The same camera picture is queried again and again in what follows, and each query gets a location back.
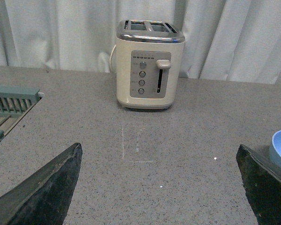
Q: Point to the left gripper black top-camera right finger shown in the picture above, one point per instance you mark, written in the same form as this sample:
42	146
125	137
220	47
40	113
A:
262	184

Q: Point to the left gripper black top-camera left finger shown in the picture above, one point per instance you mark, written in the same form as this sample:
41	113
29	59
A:
45	196

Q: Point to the green dish rack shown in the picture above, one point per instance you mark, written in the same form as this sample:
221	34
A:
15	103

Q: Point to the white curtain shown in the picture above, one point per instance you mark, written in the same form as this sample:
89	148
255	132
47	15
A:
229	40

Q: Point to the cream toaster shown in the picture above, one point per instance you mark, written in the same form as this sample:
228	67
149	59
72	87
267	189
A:
148	59

